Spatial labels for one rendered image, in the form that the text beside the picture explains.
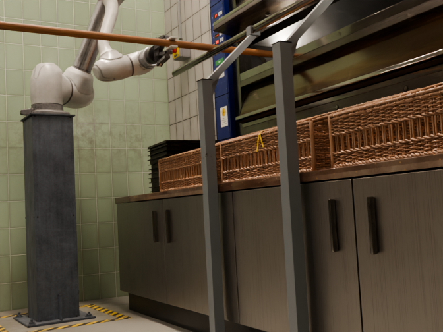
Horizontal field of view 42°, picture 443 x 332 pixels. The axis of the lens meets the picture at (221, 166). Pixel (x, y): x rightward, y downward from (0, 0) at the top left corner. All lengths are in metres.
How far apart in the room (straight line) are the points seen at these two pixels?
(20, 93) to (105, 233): 0.95
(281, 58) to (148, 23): 2.30
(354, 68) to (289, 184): 0.83
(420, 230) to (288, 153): 0.46
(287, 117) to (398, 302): 0.58
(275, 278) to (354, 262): 0.36
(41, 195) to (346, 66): 1.53
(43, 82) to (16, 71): 0.56
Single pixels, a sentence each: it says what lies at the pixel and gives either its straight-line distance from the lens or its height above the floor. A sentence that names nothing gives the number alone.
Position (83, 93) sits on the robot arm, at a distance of 3.18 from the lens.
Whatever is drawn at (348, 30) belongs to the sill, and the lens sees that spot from 2.39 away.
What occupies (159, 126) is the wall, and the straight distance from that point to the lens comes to 3.76.
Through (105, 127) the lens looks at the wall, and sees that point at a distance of 3.63.
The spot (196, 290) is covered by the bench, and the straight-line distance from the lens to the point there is 2.28.
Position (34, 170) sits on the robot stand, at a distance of 2.92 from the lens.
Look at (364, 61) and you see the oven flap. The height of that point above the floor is 1.02.
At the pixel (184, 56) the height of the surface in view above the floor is 1.41.
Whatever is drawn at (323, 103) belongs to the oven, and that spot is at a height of 0.90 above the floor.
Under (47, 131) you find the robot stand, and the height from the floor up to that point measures 0.91.
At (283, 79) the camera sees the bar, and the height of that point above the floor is 0.84.
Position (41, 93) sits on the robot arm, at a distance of 3.02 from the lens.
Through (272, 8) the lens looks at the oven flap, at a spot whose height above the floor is 1.37.
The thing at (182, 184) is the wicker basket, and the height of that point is 0.60.
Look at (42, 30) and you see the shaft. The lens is 2.33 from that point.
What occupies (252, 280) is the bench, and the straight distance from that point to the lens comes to 1.92.
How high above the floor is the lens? 0.48
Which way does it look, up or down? 4 degrees up
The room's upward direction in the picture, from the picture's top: 3 degrees counter-clockwise
